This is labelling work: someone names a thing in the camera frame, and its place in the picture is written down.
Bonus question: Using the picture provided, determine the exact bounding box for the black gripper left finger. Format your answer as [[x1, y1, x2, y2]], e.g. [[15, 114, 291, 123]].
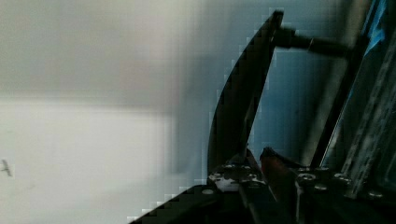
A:
[[207, 149, 268, 224]]

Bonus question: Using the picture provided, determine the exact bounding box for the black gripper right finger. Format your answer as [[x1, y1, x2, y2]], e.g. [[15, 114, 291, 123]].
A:
[[260, 147, 299, 224]]

